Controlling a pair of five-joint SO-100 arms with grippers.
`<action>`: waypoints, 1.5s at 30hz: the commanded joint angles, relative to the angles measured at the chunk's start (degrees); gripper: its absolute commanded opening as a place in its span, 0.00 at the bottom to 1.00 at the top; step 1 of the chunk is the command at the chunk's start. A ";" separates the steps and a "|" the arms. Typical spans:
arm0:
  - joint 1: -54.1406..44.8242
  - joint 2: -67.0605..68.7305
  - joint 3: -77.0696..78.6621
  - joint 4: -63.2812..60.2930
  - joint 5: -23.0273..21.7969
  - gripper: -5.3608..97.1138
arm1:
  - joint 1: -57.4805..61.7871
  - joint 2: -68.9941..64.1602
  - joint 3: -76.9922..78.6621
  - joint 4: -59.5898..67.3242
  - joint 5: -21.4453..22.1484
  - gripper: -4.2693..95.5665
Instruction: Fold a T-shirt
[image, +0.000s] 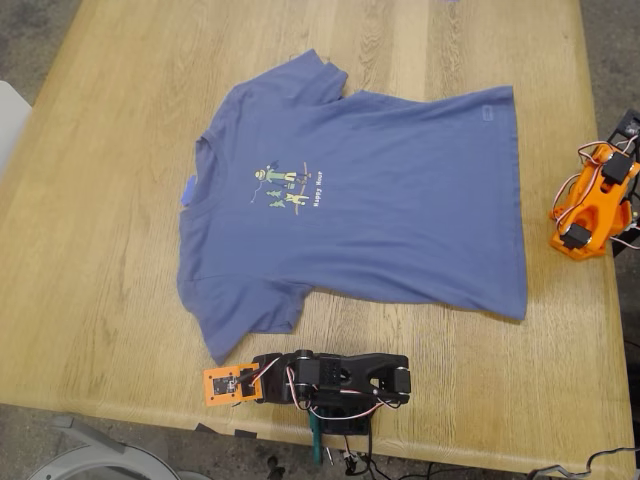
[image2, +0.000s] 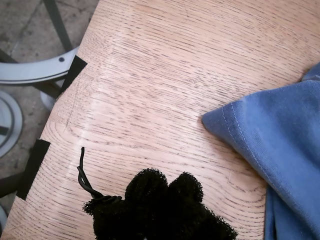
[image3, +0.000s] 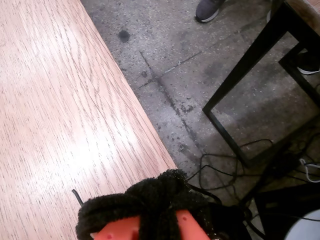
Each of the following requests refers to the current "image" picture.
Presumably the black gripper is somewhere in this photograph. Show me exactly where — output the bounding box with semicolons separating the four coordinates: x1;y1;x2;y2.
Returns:
252;352;296;405

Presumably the blue printed T-shirt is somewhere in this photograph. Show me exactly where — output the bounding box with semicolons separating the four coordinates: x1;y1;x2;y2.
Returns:
175;48;529;366

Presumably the green table clamp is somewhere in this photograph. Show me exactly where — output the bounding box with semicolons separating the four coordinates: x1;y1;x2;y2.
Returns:
308;407;327;466

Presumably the grey white swivel chair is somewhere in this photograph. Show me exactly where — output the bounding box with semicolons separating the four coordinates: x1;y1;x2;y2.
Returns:
27;413;176;480

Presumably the white red servo cable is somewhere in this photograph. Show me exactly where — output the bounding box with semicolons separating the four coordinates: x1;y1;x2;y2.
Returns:
283;364;401;426
553;134;640;236

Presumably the orange camera mount with board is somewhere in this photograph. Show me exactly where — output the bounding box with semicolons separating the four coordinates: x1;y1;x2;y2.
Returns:
202;363;265;407

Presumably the black power cable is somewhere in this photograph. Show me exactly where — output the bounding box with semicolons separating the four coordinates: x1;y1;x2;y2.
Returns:
343;433;436;480

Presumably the black floor cable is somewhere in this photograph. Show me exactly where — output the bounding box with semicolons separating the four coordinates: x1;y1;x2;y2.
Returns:
528;446;640;480

